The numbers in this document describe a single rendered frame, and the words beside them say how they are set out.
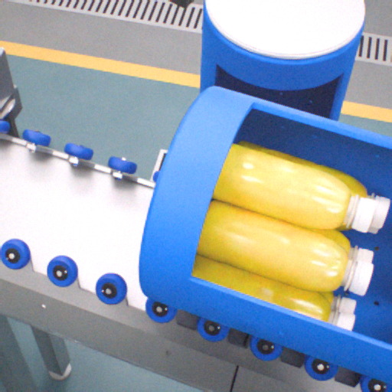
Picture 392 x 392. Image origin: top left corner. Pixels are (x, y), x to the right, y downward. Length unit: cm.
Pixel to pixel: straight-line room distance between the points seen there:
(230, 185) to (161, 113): 167
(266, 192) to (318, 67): 44
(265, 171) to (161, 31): 200
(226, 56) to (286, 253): 50
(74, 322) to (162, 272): 30
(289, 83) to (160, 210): 51
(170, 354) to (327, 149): 36
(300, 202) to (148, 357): 37
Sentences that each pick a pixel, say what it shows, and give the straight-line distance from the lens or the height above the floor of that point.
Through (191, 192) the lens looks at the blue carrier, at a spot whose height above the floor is 121.
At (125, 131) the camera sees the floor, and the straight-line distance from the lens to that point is 244.
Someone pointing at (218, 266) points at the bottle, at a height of 109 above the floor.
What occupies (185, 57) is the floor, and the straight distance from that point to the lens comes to 269.
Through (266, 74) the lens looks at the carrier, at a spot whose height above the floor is 99.
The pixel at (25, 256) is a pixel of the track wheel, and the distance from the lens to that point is 104.
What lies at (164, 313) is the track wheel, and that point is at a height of 96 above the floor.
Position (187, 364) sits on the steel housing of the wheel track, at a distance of 105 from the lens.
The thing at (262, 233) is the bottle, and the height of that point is 115.
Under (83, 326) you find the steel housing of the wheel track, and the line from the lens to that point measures 109.
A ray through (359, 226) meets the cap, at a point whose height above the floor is 116.
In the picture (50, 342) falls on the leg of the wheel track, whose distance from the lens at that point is 178.
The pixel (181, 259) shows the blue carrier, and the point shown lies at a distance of 80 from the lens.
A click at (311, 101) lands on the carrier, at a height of 69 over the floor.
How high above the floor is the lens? 184
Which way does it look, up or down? 54 degrees down
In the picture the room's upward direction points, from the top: 3 degrees clockwise
